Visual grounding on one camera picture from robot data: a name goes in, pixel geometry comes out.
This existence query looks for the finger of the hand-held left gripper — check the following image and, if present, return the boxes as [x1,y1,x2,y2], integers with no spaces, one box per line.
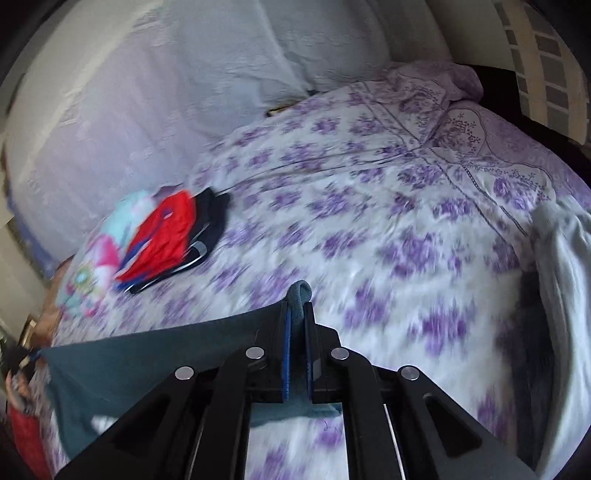
[2,345,44,376]

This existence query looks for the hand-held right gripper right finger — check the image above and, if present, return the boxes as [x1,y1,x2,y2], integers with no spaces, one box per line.
[302,302,540,480]

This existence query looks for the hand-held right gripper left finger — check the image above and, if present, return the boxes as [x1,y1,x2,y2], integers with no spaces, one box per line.
[55,301,296,480]

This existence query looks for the teal fleece pants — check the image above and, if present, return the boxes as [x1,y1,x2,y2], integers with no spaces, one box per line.
[41,281,343,459]

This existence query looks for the brown satin pillow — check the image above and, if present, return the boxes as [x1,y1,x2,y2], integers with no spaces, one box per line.
[34,261,70,347]

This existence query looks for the blue floral cloth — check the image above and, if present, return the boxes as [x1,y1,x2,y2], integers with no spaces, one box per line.
[4,180,56,282]

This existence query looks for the folded floral blanket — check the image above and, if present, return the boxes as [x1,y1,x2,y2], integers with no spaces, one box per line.
[55,189,155,320]

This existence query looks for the bed with purple floral sheet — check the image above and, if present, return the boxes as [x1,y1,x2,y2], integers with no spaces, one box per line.
[39,60,591,480]

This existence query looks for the folded dark garment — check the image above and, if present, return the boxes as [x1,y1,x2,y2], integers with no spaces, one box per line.
[129,187,230,295]

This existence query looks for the folded red shorts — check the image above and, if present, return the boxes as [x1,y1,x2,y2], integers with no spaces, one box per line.
[115,190,198,283]

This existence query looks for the light grey cloth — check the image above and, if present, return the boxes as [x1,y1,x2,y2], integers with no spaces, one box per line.
[531,200,591,480]

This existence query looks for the white embossed headboard cover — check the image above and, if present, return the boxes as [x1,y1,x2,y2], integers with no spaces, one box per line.
[4,0,455,278]

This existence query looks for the lilac pillowcase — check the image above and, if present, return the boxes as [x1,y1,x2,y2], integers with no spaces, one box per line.
[383,60,485,121]

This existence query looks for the beige checked cloth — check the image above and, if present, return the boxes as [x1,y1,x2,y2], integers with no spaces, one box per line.
[493,0,591,145]

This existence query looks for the wooden frame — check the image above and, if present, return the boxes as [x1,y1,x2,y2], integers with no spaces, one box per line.
[17,314,40,348]

